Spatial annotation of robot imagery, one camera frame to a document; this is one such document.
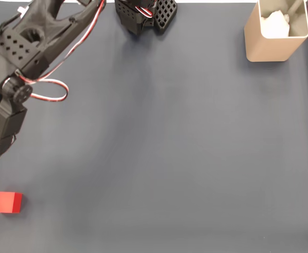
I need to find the tan box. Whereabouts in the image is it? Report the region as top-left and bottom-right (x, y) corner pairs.
(244, 0), (308, 63)

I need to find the long red white servo cable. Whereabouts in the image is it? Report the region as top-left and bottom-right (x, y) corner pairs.
(19, 0), (107, 103)

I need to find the red cube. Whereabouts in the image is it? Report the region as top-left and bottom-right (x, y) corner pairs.
(0, 191), (23, 213)

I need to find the white crumpled tissue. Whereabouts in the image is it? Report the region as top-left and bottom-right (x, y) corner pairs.
(260, 10), (291, 37)

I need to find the black camera cable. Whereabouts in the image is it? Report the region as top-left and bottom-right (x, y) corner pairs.
(0, 10), (25, 69)

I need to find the short red white servo cable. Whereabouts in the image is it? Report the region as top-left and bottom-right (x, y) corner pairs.
(135, 5), (154, 20)

